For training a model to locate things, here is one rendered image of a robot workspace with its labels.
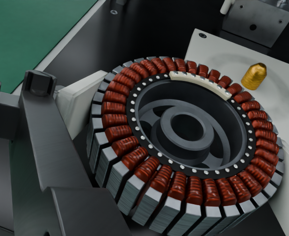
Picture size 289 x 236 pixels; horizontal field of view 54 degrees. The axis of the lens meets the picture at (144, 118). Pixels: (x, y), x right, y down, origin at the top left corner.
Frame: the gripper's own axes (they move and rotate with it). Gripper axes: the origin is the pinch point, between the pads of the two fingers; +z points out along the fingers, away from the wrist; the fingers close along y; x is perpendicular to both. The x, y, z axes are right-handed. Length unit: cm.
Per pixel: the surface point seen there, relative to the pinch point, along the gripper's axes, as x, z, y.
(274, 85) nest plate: 3.8, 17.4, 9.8
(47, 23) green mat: 1.1, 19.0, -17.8
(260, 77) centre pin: 4.2, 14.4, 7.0
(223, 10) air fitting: 10.5, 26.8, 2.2
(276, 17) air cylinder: 11.7, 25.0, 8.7
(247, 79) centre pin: 3.5, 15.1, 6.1
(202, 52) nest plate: 4.4, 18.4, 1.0
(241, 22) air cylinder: 9.8, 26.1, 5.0
